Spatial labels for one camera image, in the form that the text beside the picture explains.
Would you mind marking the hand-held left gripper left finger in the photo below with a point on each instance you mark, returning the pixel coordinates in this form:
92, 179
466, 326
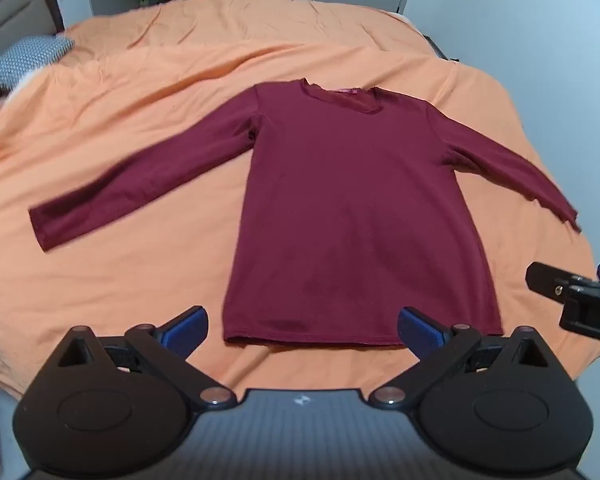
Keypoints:
184, 331

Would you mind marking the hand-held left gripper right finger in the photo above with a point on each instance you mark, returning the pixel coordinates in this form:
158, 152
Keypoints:
420, 331

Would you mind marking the maroon long-sleeve shirt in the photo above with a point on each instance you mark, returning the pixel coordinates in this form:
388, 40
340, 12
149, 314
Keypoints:
355, 210

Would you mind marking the orange bed sheet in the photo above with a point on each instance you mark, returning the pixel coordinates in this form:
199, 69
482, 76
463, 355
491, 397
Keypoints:
130, 110

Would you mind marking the grey patterned pillow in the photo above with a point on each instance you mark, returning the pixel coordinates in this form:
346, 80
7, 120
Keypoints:
22, 60

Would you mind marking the brown padded headboard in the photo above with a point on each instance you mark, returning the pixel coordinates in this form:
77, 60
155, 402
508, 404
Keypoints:
20, 10

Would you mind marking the dark bed frame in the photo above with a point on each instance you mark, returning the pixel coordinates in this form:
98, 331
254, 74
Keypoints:
437, 47

